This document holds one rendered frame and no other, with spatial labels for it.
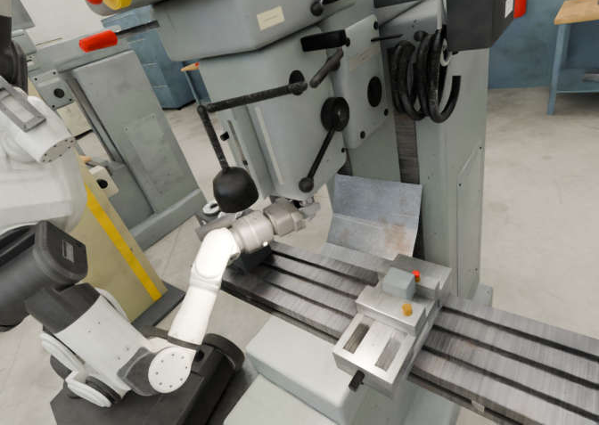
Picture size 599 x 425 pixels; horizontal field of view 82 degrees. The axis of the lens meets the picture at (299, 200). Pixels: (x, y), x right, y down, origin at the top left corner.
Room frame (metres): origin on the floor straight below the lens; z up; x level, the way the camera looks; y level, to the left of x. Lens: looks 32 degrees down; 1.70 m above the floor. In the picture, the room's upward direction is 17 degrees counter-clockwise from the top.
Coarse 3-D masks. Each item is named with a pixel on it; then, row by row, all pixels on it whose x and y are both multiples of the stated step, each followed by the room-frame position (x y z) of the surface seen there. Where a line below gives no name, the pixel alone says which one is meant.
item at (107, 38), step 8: (144, 24) 0.70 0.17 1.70; (152, 24) 0.70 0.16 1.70; (104, 32) 0.64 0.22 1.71; (112, 32) 0.65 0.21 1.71; (120, 32) 0.66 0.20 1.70; (128, 32) 0.67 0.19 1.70; (136, 32) 0.68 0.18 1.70; (80, 40) 0.62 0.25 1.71; (88, 40) 0.62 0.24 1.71; (96, 40) 0.63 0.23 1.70; (104, 40) 0.63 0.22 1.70; (112, 40) 0.64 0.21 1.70; (88, 48) 0.62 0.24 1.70; (96, 48) 0.63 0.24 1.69
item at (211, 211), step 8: (208, 208) 1.06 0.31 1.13; (216, 208) 1.04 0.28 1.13; (248, 208) 1.00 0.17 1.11; (200, 216) 1.05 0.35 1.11; (208, 216) 1.03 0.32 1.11; (216, 216) 1.02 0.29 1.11; (240, 216) 0.95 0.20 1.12; (200, 224) 1.07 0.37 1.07; (264, 248) 0.96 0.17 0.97; (240, 256) 0.90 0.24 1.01; (248, 256) 0.92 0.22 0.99; (256, 256) 0.93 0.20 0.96; (264, 256) 0.95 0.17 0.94; (240, 264) 0.92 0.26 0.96; (248, 264) 0.91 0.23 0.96; (256, 264) 0.93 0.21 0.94; (248, 272) 0.90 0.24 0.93
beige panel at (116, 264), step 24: (96, 192) 1.99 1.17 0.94; (96, 216) 1.94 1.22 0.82; (96, 240) 1.89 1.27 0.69; (120, 240) 1.96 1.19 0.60; (96, 264) 1.83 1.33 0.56; (120, 264) 1.91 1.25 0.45; (144, 264) 1.99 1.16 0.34; (120, 288) 1.85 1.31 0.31; (144, 288) 1.93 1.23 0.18; (168, 288) 2.04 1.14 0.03; (144, 312) 1.86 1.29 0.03; (168, 312) 1.81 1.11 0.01
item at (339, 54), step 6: (336, 54) 0.60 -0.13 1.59; (342, 54) 0.62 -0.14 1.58; (330, 60) 0.57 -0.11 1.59; (336, 60) 0.58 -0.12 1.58; (324, 66) 0.54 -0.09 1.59; (330, 66) 0.55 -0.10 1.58; (318, 72) 0.51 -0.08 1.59; (324, 72) 0.52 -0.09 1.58; (312, 78) 0.49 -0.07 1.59; (318, 78) 0.49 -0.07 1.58; (312, 84) 0.48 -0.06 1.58; (318, 84) 0.48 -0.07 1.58
